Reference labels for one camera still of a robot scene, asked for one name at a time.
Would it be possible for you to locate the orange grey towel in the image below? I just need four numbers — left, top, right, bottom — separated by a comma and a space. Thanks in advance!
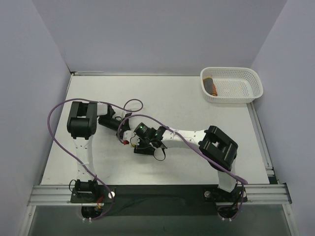
202, 77, 218, 96

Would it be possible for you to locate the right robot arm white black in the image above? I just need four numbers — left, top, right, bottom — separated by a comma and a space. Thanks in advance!
134, 123, 238, 202

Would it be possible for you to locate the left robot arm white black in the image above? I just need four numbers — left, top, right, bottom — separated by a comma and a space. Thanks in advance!
66, 101, 120, 203

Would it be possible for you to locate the white plastic perforated basket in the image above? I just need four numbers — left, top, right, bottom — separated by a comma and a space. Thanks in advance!
200, 67, 263, 104

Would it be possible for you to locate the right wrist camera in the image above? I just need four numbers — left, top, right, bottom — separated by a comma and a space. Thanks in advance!
123, 122, 156, 145

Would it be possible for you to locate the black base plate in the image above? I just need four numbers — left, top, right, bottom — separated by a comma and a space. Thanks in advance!
81, 187, 245, 219

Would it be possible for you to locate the aluminium frame rail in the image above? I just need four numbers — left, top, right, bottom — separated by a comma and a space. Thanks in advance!
28, 184, 292, 206

